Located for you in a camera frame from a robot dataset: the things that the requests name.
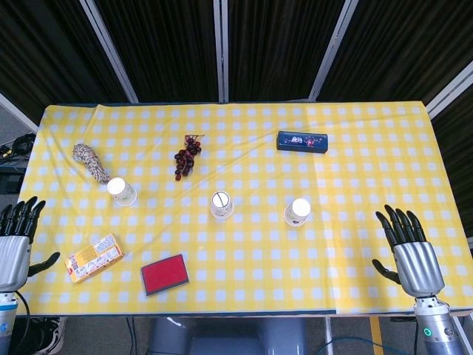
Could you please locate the white cup green leaf print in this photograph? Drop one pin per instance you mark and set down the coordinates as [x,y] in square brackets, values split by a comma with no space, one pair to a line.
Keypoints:
[122,192]

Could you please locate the white cup black-lined base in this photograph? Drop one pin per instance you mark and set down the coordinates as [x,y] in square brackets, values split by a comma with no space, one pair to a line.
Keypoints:
[221,205]

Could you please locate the white partition frame post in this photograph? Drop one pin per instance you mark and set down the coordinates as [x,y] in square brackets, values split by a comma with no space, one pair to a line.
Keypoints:
[108,48]
[331,48]
[220,48]
[449,98]
[18,112]

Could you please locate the white cup blue flower print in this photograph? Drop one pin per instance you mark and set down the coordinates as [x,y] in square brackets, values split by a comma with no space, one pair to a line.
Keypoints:
[296,212]

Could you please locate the yellow cardboard box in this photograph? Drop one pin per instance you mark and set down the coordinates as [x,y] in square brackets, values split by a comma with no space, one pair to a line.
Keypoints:
[94,259]

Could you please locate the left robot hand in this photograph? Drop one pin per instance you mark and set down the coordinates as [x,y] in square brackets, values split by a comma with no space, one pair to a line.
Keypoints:
[15,255]

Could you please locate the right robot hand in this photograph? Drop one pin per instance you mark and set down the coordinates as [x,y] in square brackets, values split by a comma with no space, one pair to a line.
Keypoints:
[417,266]

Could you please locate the black ribbed partition panel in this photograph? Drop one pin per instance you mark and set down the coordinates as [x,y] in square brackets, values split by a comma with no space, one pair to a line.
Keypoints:
[44,44]
[159,44]
[399,44]
[277,44]
[458,155]

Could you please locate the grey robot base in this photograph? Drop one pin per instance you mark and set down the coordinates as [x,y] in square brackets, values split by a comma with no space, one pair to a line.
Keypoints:
[225,336]

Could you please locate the white table leg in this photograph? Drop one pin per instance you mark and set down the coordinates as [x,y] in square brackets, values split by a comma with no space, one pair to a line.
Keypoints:
[328,333]

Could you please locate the dark blue printed box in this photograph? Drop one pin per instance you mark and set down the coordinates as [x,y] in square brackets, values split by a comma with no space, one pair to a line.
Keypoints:
[303,141]

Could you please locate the yellow white checkered tablecloth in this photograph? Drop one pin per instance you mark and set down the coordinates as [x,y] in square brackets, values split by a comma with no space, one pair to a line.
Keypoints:
[258,251]

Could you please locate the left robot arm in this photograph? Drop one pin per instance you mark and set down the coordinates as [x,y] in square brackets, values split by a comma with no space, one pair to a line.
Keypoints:
[6,321]

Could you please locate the dark red grape bunch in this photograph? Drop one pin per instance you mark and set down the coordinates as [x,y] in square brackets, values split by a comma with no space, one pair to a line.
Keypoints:
[186,157]

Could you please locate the red ink pad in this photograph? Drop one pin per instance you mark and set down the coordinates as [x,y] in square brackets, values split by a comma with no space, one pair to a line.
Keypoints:
[164,274]

